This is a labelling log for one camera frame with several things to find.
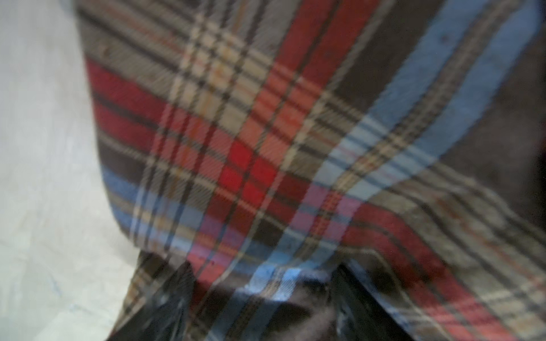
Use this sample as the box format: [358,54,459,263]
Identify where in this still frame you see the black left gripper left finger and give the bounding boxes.
[108,262,195,341]

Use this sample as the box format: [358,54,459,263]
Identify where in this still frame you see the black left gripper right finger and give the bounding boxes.
[332,264,412,341]

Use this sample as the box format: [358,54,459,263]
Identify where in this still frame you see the multicolour tartan shirt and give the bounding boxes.
[75,1,545,340]

